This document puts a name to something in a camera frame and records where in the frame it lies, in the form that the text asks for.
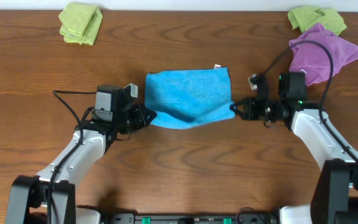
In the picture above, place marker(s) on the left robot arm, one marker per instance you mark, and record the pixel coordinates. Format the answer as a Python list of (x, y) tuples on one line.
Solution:
[(50, 195)]

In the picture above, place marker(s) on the folded green cloth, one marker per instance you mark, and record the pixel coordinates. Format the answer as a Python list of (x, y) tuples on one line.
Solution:
[(80, 23)]

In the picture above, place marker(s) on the blue cloth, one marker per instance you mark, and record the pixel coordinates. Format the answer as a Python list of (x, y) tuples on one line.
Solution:
[(185, 99)]

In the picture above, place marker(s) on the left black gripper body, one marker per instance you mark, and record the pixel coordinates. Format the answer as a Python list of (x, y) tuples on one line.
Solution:
[(139, 116)]

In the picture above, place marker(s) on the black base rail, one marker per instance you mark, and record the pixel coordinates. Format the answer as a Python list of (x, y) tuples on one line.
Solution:
[(129, 218)]

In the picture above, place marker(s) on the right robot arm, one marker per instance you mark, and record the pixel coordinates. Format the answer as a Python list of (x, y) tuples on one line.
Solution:
[(335, 199)]

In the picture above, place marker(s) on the purple cloth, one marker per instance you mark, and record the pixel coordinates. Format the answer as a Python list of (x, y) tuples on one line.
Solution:
[(313, 60)]

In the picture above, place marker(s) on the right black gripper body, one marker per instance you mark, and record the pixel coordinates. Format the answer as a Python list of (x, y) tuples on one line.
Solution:
[(252, 108)]

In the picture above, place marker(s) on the crumpled green cloth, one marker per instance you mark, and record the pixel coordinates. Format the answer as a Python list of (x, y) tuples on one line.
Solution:
[(305, 17)]

